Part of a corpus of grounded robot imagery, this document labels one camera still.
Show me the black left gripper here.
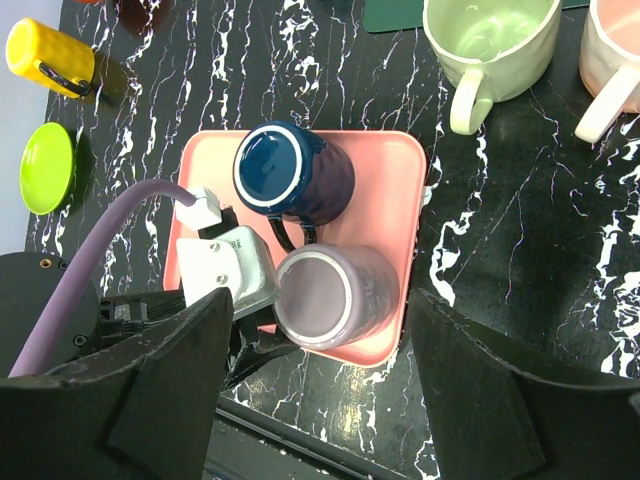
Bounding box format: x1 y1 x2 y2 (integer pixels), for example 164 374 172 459
96 289 299 380

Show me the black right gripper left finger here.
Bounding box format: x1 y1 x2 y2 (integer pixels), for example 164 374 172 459
1 288 233 479

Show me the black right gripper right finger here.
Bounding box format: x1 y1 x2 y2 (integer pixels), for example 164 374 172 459
408 289 639 479

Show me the light green mug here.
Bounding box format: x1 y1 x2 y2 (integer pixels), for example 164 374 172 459
423 0 562 135

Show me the peach pink mug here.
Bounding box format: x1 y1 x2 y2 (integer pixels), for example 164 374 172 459
575 0 639 143

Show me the purple grey mug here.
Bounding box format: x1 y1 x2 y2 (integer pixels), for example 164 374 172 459
274 244 400 351

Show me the dark blue mug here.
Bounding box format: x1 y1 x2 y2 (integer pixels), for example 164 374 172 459
232 121 356 253

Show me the yellow textured mug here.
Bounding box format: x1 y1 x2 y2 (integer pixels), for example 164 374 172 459
5 18 96 98

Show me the pink plastic tray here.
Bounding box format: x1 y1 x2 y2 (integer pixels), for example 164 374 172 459
162 128 428 369

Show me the lime green plate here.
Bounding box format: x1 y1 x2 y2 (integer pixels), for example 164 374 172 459
19 122 74 215

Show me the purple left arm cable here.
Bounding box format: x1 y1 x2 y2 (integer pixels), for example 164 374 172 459
8 178 199 379

